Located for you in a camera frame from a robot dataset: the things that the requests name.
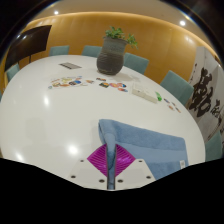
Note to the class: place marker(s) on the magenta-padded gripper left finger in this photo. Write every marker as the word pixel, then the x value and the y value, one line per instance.
pixel 98 161

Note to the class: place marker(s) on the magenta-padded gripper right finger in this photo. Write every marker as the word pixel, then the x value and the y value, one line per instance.
pixel 124 160

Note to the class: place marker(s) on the blue towel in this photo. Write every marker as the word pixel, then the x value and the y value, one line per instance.
pixel 146 143

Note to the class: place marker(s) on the white flat box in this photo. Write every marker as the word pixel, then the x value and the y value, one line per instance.
pixel 143 93

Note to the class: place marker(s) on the small green object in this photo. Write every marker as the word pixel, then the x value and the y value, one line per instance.
pixel 158 96

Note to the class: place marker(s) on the colourful sticker sheet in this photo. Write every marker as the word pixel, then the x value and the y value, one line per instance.
pixel 66 82

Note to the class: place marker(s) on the group of teal chairs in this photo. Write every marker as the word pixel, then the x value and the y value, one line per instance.
pixel 176 85

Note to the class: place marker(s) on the grey card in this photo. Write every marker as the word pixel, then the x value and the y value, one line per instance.
pixel 70 65

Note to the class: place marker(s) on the potted plant in grey pot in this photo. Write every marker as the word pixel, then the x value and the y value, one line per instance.
pixel 110 58

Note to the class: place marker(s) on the white calligraphy folding screen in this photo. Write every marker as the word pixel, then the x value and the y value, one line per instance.
pixel 206 90

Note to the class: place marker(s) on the ceiling spot lights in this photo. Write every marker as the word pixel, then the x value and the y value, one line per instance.
pixel 182 23

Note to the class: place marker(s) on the black wall screen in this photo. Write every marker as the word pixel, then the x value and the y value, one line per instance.
pixel 28 45

